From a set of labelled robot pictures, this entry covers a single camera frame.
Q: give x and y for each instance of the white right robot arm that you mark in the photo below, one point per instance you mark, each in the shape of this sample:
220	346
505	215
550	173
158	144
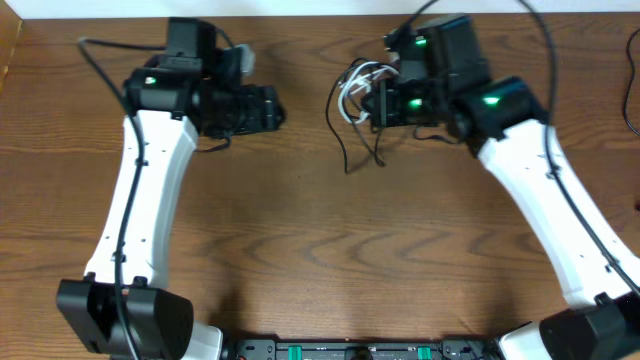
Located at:
443	78

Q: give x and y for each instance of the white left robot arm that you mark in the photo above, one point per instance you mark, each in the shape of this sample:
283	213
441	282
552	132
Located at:
189	88

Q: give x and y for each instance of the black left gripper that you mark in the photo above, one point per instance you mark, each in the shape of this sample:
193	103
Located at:
270	110

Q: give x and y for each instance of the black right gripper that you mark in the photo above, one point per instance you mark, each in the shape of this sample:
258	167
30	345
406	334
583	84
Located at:
373	107

